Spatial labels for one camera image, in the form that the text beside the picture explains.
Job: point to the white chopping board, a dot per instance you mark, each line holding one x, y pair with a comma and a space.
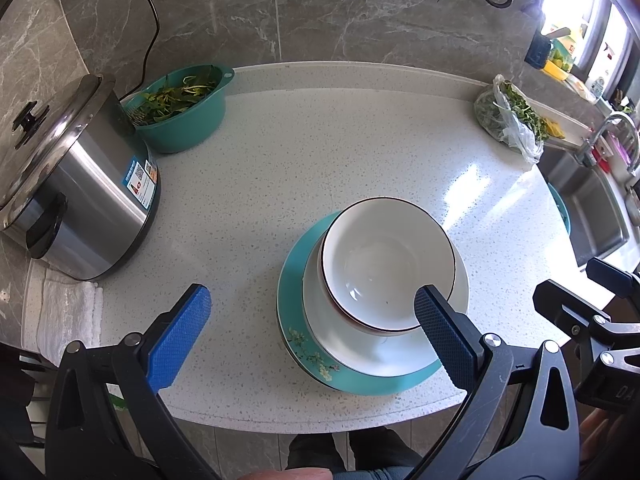
570, 120

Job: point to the dark blue container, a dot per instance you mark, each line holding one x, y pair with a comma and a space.
539, 50

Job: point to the teal floral plate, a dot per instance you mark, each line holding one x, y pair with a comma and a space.
290, 300

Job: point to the teal strainer basket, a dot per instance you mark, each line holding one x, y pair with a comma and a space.
562, 210

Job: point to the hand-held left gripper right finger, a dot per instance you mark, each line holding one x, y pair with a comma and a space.
445, 335

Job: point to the plain white bowl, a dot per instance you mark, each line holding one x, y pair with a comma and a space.
462, 290

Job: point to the clear plastic bag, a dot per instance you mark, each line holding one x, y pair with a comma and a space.
515, 130

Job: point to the leafy green vegetables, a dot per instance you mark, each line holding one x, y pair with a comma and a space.
525, 107

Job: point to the green vegetable scraps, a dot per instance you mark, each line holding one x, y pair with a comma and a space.
165, 100

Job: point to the person's right hand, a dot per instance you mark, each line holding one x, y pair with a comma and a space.
595, 427

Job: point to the person's legs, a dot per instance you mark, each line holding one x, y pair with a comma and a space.
320, 452

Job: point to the chrome faucet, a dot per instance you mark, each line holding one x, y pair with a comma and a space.
590, 140

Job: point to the stainless steel rice cooker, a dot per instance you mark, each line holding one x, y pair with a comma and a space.
90, 200

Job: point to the person's left hand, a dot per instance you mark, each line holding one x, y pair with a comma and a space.
285, 475

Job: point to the yellow vegetable pieces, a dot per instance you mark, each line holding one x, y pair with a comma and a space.
554, 130

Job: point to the white towel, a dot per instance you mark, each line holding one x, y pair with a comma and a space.
65, 310

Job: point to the red-rimmed white bowl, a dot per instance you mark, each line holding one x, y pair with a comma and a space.
380, 260

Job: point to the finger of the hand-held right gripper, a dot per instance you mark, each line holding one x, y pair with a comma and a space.
570, 305
615, 280

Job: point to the teal colander basin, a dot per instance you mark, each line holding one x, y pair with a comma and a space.
190, 130

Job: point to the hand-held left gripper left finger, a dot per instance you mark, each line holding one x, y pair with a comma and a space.
180, 335

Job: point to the stainless steel sink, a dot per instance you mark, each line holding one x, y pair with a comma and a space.
595, 210

